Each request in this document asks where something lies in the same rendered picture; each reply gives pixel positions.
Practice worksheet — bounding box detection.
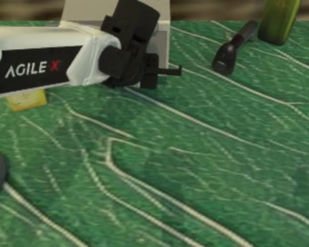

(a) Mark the black handheld barcode scanner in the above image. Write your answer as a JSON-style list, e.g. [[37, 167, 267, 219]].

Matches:
[[211, 20, 259, 76]]

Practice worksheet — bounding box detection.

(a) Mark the green bottle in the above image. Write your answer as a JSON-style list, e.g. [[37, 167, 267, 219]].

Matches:
[[257, 0, 303, 46]]

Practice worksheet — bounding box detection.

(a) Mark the yellow block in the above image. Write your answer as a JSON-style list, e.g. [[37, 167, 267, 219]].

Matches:
[[6, 89, 48, 112]]

